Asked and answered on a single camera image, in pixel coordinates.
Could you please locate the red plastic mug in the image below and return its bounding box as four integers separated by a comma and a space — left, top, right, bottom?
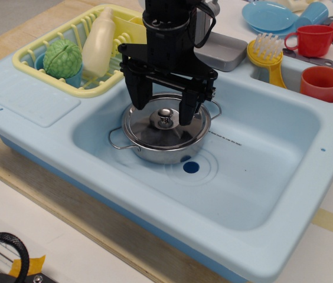
284, 25, 333, 57

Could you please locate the stainless steel pot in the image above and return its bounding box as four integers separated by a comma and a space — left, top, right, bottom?
108, 92, 222, 164

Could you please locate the cream plastic bottle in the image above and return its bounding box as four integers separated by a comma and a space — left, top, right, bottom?
81, 7, 116, 77

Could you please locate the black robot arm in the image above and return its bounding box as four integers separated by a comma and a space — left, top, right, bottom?
119, 1, 218, 126

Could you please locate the green toy cabbage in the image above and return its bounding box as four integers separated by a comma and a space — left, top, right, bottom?
43, 39, 83, 79

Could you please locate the light blue toy sink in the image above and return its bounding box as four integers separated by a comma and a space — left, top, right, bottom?
0, 11, 333, 283

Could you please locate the cream plastic object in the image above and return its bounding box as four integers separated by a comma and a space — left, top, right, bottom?
276, 0, 313, 12

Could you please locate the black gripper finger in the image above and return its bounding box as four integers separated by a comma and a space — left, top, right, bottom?
179, 88, 205, 126
124, 70, 152, 110

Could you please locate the grey plastic utensil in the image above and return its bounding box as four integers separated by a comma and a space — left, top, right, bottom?
282, 48, 333, 68

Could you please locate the steel pot lid with knob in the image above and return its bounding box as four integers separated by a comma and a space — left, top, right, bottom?
123, 93, 211, 150

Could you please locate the yellow dish rack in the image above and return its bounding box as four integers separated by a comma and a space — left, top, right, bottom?
12, 4, 146, 98

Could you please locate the yellow dish brush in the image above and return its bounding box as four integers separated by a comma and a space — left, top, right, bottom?
247, 33, 286, 88

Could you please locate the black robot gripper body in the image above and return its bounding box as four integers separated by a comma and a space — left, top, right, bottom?
118, 17, 217, 101

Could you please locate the orange plastic cup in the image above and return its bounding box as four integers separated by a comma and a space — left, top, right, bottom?
299, 66, 333, 103

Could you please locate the light blue tumbler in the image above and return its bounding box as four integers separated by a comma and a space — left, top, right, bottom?
295, 2, 329, 28

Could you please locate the light blue plate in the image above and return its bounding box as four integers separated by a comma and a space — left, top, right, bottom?
241, 1, 298, 34

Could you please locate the yellow tape piece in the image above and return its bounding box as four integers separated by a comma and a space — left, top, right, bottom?
8, 254, 46, 278

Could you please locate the black braided cable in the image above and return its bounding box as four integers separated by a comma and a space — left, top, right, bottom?
0, 232, 30, 283

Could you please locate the small blue cup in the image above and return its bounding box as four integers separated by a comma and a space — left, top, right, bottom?
34, 53, 83, 88

